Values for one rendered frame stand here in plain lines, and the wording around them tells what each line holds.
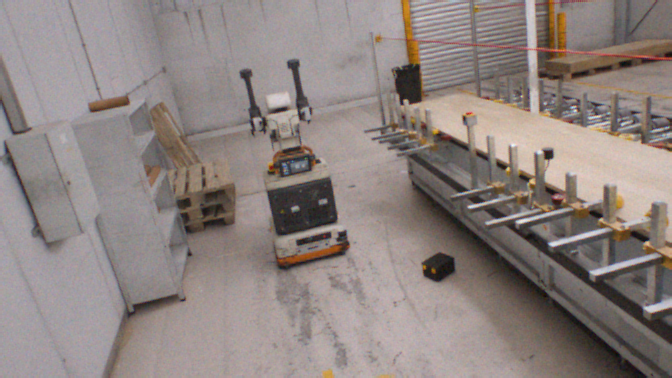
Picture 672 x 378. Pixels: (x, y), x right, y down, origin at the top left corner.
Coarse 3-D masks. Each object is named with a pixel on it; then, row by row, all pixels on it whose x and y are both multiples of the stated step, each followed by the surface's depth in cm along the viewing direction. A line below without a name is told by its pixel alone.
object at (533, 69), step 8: (528, 0) 387; (528, 8) 389; (528, 16) 391; (528, 24) 394; (528, 32) 397; (528, 40) 399; (536, 40) 397; (536, 48) 399; (536, 56) 401; (536, 64) 403; (536, 72) 405; (536, 80) 407; (536, 88) 410; (536, 96) 412; (536, 104) 414; (536, 112) 416
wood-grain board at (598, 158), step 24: (456, 96) 528; (432, 120) 449; (456, 120) 435; (480, 120) 421; (504, 120) 409; (528, 120) 397; (552, 120) 386; (480, 144) 360; (504, 144) 350; (528, 144) 342; (552, 144) 333; (576, 144) 325; (600, 144) 317; (624, 144) 310; (528, 168) 300; (552, 168) 293; (576, 168) 287; (600, 168) 281; (624, 168) 275; (648, 168) 270; (600, 192) 252; (624, 192) 247; (648, 192) 243; (624, 216) 225
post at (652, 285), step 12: (660, 204) 178; (660, 216) 179; (660, 228) 181; (660, 240) 183; (660, 264) 186; (648, 276) 191; (660, 276) 188; (648, 288) 192; (660, 288) 190; (648, 300) 194; (660, 300) 192
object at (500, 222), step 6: (534, 210) 255; (540, 210) 254; (510, 216) 253; (516, 216) 252; (522, 216) 252; (528, 216) 253; (492, 222) 250; (498, 222) 250; (504, 222) 251; (510, 222) 252; (486, 228) 251; (492, 228) 250
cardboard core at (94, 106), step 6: (120, 96) 397; (126, 96) 398; (90, 102) 394; (96, 102) 394; (102, 102) 394; (108, 102) 394; (114, 102) 395; (120, 102) 396; (126, 102) 397; (90, 108) 393; (96, 108) 394; (102, 108) 395; (108, 108) 397
